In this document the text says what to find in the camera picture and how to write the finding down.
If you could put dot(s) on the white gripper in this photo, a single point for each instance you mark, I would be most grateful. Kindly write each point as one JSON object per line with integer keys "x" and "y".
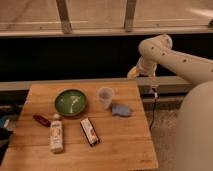
{"x": 144, "y": 67}

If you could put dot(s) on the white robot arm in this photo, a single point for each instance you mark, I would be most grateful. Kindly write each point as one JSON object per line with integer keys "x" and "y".
{"x": 194, "y": 131}

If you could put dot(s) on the translucent ceramic cup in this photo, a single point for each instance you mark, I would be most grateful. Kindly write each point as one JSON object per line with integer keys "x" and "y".
{"x": 105, "y": 95}

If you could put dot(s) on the wooden table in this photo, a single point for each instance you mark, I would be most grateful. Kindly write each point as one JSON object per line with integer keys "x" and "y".
{"x": 125, "y": 142}

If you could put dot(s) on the green bowl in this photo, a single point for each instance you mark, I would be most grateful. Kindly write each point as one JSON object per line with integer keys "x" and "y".
{"x": 70, "y": 103}

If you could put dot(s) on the black white candy bar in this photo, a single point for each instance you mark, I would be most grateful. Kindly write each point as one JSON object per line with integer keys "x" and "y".
{"x": 89, "y": 132}

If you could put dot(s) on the white lotion bottle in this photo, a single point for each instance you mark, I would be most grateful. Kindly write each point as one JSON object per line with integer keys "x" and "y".
{"x": 56, "y": 134}

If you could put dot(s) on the dark objects at left edge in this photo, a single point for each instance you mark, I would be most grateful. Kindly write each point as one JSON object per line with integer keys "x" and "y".
{"x": 5, "y": 135}

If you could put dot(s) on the right window frame post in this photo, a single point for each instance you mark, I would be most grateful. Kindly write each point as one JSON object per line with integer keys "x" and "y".
{"x": 129, "y": 15}

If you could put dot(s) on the window frame post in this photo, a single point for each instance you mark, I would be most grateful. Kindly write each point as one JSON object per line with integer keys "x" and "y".
{"x": 129, "y": 15}
{"x": 64, "y": 16}

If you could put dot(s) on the left window frame post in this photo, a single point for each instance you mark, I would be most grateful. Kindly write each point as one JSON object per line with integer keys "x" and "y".
{"x": 64, "y": 16}

